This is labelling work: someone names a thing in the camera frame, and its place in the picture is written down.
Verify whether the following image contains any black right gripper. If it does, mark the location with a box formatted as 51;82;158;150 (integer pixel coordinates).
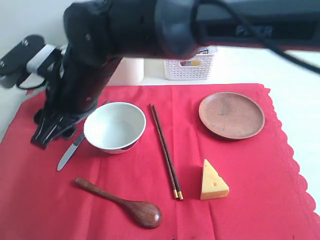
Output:
43;0;165;119

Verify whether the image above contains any yellow lemon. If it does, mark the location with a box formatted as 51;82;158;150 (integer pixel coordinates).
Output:
184;60;202;67

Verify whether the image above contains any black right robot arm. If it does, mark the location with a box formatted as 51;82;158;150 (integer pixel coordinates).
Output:
30;0;320;149

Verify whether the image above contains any metal table knife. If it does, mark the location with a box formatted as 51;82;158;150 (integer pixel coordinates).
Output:
56;132;85;172

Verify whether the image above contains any pale green ceramic bowl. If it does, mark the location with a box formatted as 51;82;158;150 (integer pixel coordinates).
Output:
83;102;147;155

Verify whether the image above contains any cream plastic bin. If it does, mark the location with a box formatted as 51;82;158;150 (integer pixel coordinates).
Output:
107;57;144;86

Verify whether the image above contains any white perforated plastic basket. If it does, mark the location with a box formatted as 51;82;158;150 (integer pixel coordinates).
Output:
164;46;218;81

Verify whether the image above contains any dark wooden spoon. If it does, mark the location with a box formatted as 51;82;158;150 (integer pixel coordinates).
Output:
74;177;163;229

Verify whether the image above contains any dark wooden chopstick left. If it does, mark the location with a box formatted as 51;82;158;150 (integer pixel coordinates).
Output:
149;104;179;199

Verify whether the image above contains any dark wooden chopstick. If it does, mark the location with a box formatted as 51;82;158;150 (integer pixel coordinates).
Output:
152;104;184;201
149;104;179;199

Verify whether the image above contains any dark wooden chopstick right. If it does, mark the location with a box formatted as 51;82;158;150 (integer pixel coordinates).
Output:
152;104;184;201

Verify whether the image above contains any brown wooden plate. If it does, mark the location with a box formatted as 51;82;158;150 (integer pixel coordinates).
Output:
198;92;265;140

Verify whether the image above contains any yellow cheese wedge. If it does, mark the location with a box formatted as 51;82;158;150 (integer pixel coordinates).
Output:
200;159;230;200

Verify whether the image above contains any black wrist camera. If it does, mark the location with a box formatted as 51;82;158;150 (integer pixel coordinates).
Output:
0;34;63;90

